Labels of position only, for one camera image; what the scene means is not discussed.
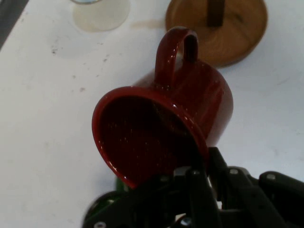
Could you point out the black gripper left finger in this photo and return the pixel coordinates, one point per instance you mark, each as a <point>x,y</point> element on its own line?
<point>166,204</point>

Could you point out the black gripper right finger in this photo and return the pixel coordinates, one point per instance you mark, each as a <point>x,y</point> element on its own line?
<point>256,202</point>

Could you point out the red speckled enamel mug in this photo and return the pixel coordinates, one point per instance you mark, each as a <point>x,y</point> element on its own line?
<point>204,95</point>

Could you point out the dark green glossy mug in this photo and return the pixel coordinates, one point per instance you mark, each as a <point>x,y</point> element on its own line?
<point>104,202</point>

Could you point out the wooden mug tree stand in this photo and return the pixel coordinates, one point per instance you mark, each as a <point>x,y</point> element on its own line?
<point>244,35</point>

